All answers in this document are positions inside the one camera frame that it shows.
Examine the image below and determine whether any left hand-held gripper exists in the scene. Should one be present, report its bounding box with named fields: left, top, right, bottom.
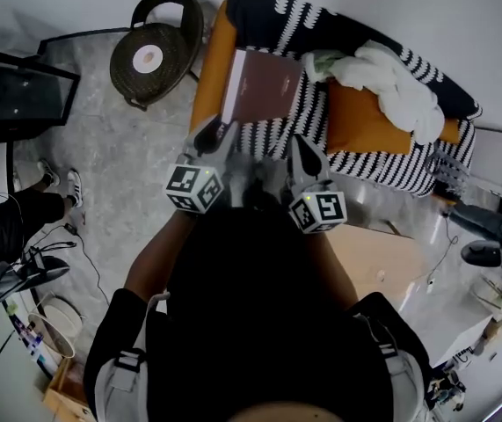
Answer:
left=164, top=114, right=240, bottom=215

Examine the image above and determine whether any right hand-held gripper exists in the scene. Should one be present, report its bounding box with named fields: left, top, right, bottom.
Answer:
left=282, top=133, right=349, bottom=236

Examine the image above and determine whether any orange sofa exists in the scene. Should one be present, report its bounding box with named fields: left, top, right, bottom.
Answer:
left=188, top=0, right=484, bottom=200

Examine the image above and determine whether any brown notebook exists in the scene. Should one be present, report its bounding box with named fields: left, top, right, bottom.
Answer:
left=219, top=48, right=303, bottom=125

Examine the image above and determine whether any person's right forearm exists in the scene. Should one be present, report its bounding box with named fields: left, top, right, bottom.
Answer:
left=307, top=226, right=360, bottom=311

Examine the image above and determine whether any person's left forearm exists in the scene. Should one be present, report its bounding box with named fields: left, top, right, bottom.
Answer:
left=122, top=208, right=194, bottom=302

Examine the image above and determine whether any wooden coffee table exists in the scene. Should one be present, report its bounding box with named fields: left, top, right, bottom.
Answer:
left=327, top=222, right=430, bottom=311

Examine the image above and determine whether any person's right grey shoe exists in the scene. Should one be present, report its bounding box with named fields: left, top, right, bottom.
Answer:
left=257, top=156, right=287, bottom=191

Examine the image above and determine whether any orange cushion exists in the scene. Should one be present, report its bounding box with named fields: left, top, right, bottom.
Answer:
left=441, top=119, right=462, bottom=144
left=325, top=78, right=413, bottom=156

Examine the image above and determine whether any dark wicker chair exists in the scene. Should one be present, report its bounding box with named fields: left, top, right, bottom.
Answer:
left=109, top=0, right=206, bottom=112

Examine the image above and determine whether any round white disc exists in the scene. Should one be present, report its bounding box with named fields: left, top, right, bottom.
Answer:
left=131, top=45, right=164, bottom=74

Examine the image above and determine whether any white fluffy throw blanket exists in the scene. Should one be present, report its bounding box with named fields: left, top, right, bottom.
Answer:
left=302, top=40, right=446, bottom=144

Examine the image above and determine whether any grey patterned cloth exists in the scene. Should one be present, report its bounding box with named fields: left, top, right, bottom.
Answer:
left=426, top=141, right=471, bottom=184

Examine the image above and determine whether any person's black clothed body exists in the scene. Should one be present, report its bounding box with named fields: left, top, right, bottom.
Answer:
left=82, top=178, right=432, bottom=422

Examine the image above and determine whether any black white striped blanket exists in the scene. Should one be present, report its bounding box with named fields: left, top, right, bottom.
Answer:
left=226, top=0, right=484, bottom=197

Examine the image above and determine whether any white bedside cabinet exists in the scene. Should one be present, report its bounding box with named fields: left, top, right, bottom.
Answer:
left=469, top=125, right=502, bottom=193

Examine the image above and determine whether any black glass side table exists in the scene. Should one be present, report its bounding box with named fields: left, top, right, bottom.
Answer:
left=0, top=47, right=81, bottom=142

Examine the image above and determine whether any white block table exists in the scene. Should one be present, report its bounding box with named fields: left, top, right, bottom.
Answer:
left=434, top=314, right=496, bottom=368

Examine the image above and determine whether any white round side table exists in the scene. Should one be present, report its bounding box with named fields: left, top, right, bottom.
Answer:
left=27, top=295, right=85, bottom=360

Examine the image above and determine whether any wooden crate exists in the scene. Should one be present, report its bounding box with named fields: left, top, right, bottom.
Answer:
left=42, top=356, right=98, bottom=422

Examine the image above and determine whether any black cable with white plug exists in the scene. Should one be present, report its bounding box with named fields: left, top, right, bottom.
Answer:
left=426, top=217, right=461, bottom=286

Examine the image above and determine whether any black power adapter cable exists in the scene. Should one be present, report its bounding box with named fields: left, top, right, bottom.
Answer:
left=39, top=222, right=113, bottom=307

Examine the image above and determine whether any grey harness strap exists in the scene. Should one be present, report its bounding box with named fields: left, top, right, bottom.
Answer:
left=94, top=292, right=171, bottom=422
left=355, top=314, right=426, bottom=422

